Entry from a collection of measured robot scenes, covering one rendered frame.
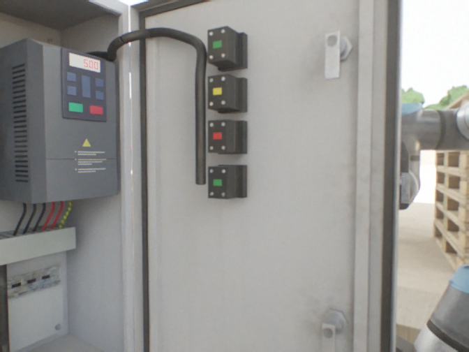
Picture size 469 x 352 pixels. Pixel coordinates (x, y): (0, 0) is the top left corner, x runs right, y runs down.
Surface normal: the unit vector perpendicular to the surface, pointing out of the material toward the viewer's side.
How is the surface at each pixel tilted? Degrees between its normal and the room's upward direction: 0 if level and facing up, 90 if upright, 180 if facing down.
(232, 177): 90
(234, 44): 90
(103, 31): 90
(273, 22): 90
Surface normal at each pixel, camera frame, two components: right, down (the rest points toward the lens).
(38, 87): -0.39, 0.04
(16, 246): 0.83, 0.03
